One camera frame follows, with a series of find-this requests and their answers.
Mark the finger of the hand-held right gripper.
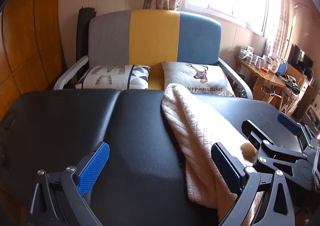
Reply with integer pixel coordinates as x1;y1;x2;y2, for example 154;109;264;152
277;112;320;152
241;119;316;191

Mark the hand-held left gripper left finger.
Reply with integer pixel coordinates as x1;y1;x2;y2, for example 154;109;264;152
29;141;110;226

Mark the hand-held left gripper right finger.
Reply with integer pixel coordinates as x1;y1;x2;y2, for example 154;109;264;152
211;142;295;226

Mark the white knit sweater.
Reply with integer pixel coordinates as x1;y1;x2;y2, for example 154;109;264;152
161;83;263;226

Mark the wooden desk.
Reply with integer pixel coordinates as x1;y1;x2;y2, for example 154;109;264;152
234;56;287;104

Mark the blue chair back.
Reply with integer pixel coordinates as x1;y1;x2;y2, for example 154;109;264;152
277;59;288;75

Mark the black flat screen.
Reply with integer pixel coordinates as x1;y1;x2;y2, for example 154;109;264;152
287;44;314;72

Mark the group of glass jars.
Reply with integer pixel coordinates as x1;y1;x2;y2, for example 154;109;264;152
239;46;260;65

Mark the triangle print pillow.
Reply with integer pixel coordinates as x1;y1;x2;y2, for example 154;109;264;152
75;64;152;90

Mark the thin floor lamp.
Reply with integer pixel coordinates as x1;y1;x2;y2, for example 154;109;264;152
286;3;310;48

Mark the deer print pillow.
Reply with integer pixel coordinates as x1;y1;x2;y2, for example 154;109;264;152
161;62;235;97

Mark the wooden wardrobe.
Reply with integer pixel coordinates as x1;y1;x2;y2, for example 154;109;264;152
0;0;78;106

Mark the grey yellow blue sofa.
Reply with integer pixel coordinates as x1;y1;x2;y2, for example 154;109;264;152
54;9;253;99

